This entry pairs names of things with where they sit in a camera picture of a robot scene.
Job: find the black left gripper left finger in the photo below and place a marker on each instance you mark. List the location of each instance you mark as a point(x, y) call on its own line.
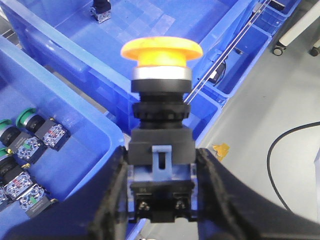
point(97, 211)

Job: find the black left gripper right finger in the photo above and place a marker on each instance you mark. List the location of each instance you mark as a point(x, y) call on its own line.
point(230, 210)

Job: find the yellow mushroom push button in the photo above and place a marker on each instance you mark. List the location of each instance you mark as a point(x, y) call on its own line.
point(162, 183)

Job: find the yellow tape floor marker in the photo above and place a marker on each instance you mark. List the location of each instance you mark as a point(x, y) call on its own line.
point(220, 151)

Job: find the lower black push button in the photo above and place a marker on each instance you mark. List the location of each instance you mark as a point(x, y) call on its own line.
point(32, 199)

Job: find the green push button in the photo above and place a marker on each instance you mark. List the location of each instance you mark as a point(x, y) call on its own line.
point(25, 146)
point(15, 179)

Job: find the small blue parts bin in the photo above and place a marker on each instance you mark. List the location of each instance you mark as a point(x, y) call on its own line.
point(225, 75)

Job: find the left blue plastic crate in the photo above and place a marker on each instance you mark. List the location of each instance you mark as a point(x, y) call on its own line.
point(93, 138)

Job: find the blue plastic crate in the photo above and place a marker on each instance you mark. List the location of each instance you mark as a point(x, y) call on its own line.
point(93, 138)
point(99, 58)

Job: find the white wheeled cart leg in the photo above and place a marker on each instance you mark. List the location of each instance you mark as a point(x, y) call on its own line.
point(302, 24)

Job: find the right blue plastic crate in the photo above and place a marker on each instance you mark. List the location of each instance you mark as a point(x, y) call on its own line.
point(99, 58)

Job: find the green push button switch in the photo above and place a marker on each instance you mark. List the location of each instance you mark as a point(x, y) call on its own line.
point(52, 134)

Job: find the black push button switch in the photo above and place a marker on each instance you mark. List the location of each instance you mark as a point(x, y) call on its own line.
point(101, 10)

